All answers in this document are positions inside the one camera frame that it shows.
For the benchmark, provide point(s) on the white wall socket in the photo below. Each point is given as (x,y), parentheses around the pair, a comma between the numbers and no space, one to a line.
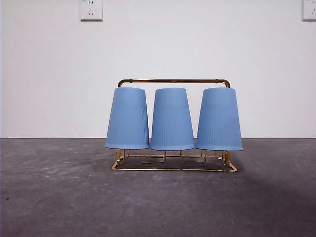
(91,11)
(309,11)

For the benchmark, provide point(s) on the blue ribbed plastic cup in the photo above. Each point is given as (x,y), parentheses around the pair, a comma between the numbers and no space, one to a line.
(219,118)
(127,118)
(172,118)

